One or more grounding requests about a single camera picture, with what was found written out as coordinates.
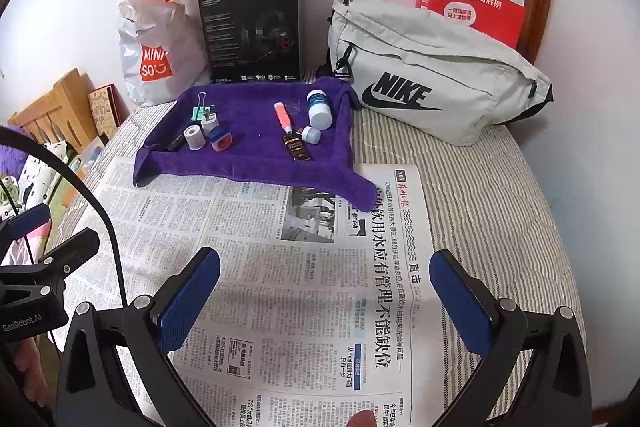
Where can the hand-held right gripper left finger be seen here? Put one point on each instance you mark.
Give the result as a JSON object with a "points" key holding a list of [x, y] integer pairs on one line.
{"points": [[192, 302]]}

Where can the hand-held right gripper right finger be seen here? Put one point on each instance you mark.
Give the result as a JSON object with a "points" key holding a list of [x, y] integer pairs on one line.
{"points": [[462, 302]]}

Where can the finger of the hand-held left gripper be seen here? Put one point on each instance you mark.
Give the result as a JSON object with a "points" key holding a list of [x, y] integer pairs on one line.
{"points": [[30, 221], [75, 249]]}

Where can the black flash drive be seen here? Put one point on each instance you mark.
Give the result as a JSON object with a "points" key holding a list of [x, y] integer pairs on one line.
{"points": [[176, 143]]}

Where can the white tape roll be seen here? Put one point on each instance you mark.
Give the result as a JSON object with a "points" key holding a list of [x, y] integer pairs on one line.
{"points": [[194, 138]]}

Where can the blue jar orange label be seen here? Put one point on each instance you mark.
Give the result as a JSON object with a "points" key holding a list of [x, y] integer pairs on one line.
{"points": [[218, 139]]}

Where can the white charger plug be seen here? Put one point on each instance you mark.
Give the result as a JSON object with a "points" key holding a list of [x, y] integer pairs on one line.
{"points": [[211, 122]]}

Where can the brown lighter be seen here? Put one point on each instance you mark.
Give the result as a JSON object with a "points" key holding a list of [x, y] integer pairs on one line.
{"points": [[297, 149]]}

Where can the green binder clip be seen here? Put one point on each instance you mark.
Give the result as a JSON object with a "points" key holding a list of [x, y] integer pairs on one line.
{"points": [[202, 112]]}

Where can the pink tube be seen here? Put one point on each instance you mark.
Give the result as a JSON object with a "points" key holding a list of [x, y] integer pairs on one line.
{"points": [[283, 119]]}

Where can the small white bottle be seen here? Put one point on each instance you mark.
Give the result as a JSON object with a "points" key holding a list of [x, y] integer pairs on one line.
{"points": [[311, 135]]}

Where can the clear plastic cap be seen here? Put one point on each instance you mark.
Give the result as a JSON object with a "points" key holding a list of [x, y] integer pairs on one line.
{"points": [[297, 108]]}

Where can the large white bottle blue label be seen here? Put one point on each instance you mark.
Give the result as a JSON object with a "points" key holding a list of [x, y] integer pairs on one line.
{"points": [[320, 114]]}

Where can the person's left hand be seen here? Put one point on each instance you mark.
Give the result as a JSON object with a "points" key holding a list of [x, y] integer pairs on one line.
{"points": [[35, 372]]}

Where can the person's right hand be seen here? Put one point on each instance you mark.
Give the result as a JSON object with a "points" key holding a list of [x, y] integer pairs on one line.
{"points": [[362, 419]]}

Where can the pink cloth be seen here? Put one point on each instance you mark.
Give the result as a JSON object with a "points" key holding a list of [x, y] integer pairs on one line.
{"points": [[27, 249]]}

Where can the white dotted pillow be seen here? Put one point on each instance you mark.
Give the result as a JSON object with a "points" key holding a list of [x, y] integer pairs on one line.
{"points": [[37, 172]]}

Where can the purple plush toy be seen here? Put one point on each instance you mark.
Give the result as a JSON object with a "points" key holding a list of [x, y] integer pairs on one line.
{"points": [[10, 157]]}

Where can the newspaper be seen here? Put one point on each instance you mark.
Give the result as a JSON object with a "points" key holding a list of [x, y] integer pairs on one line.
{"points": [[280, 307]]}

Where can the wooden headboard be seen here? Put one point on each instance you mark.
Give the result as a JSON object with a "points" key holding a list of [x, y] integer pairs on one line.
{"points": [[60, 102]]}

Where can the brown patterned box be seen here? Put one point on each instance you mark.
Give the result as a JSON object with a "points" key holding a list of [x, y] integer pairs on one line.
{"points": [[102, 112]]}

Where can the purple towel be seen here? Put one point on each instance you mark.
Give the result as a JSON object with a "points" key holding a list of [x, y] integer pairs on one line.
{"points": [[250, 157]]}

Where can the white plastic shopping bag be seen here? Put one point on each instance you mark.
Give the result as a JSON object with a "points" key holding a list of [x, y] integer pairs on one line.
{"points": [[150, 22]]}

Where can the black headset box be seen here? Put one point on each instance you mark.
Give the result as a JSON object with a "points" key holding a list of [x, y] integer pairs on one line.
{"points": [[225, 47]]}

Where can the grey waist bag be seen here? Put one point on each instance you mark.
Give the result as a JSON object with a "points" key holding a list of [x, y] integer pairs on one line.
{"points": [[435, 47]]}

